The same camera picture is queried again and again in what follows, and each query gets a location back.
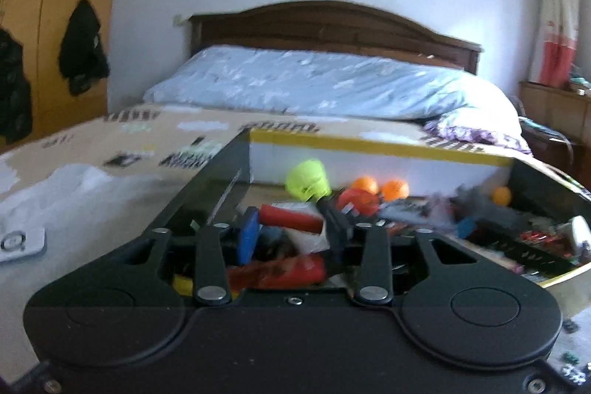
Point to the dark wooden nightstand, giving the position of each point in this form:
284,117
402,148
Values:
549,144

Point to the red round toy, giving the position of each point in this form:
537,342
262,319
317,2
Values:
358,202

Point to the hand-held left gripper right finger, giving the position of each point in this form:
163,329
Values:
337,237

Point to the red and white curtain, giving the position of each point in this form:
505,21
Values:
556,29

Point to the white round plastic object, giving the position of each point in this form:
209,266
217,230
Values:
577,232

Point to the heap of assorted toys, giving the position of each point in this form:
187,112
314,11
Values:
508,237

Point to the purple patterned pillow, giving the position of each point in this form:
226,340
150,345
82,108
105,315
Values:
475,135

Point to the dark wooden headboard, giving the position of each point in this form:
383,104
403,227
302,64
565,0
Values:
323,24

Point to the orange ball pair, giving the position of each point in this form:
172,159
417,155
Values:
395,189

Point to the black hanging jacket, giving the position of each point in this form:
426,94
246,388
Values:
83,48

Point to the black bag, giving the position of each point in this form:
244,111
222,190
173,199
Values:
14,89

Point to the white fleece blanket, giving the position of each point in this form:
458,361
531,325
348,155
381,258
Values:
92,214

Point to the wall socket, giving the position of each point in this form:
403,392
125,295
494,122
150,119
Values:
178,19

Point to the brown wooden cabinet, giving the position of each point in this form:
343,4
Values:
554,108

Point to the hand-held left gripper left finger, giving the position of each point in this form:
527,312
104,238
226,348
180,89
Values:
249,237

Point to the yellow cardboard box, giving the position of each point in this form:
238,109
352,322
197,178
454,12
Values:
369,163

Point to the yellow-green ball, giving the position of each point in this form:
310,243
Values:
305,180

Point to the clutter of small things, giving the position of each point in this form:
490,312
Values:
579,82

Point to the light blue quilt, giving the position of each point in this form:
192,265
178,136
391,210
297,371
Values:
300,84

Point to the white round device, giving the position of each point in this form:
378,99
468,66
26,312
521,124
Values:
27,246

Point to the orange ping-pong ball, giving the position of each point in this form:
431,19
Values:
364,185
502,195

